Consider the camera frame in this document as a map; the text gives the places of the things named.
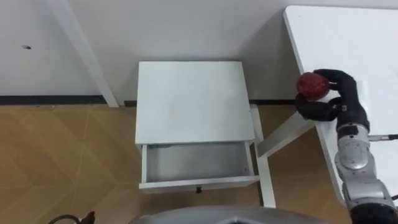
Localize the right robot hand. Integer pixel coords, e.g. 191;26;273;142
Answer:
294;68;371;133

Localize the red fruit soft toy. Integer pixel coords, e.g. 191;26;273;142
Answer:
296;72;330;101

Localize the white desk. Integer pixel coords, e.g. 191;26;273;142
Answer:
256;5;398;207

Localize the white bedside cabinet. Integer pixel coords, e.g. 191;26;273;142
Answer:
134;60;277;208

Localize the robot body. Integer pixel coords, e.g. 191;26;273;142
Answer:
129;205;331;224

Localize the open white cabinet drawer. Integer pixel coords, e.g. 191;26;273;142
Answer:
138;140;261;195

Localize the dark cable on floor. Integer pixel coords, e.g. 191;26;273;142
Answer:
47;211;96;224

